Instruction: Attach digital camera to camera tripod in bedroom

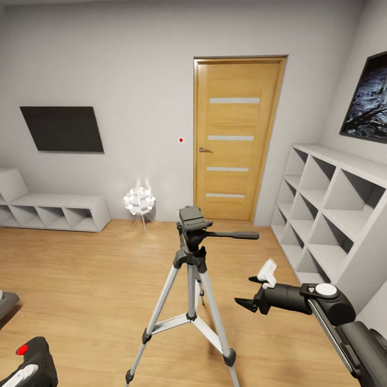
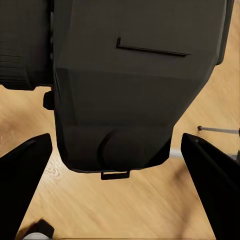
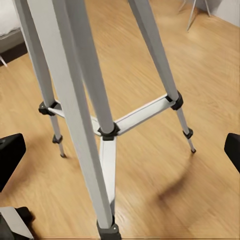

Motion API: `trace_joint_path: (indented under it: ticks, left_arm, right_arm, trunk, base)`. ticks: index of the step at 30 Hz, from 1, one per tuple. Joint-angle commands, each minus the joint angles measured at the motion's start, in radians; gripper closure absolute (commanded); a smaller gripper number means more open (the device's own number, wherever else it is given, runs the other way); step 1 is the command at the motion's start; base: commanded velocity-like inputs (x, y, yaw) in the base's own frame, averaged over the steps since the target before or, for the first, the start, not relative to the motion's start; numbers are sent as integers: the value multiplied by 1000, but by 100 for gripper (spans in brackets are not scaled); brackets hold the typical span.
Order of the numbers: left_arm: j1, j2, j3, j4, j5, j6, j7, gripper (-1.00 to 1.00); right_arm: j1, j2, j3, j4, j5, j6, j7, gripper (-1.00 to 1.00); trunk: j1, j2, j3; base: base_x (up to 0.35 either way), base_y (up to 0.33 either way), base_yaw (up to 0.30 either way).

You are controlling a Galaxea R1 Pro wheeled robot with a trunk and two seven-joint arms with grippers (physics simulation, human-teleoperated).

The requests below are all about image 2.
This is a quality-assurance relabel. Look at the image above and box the digital camera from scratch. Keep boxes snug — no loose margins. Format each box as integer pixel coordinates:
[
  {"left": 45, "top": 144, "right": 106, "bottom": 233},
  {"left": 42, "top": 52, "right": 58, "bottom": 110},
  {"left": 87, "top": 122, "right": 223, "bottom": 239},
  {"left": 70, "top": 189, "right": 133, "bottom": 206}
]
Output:
[{"left": 0, "top": 0, "right": 235, "bottom": 180}]

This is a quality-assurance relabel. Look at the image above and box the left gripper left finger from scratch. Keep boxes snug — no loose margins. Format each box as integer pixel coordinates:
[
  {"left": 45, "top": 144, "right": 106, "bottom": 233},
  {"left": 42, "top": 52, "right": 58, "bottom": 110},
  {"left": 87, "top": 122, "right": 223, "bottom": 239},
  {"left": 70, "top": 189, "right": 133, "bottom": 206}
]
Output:
[{"left": 0, "top": 133, "right": 53, "bottom": 240}]

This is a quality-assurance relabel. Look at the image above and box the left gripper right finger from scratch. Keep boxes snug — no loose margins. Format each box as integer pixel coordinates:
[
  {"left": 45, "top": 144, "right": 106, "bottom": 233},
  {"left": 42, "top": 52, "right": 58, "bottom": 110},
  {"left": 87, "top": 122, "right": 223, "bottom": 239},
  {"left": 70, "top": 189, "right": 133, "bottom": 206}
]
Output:
[{"left": 180, "top": 133, "right": 240, "bottom": 240}]

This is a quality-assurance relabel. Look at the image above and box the camera tripod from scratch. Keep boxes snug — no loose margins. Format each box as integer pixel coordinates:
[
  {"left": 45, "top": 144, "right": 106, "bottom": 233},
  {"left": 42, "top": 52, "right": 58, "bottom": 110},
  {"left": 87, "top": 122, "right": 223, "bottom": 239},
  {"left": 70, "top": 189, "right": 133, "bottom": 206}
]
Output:
[{"left": 169, "top": 126, "right": 240, "bottom": 164}]

